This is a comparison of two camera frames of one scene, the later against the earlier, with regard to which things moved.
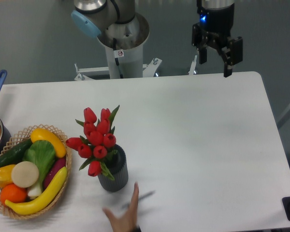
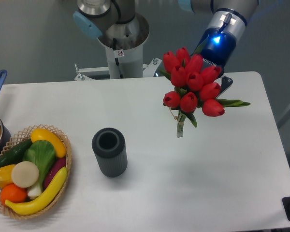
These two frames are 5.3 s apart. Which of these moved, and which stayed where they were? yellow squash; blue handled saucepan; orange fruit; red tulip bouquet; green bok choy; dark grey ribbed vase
Moved: red tulip bouquet; dark grey ribbed vase
Stayed: yellow squash; blue handled saucepan; orange fruit; green bok choy
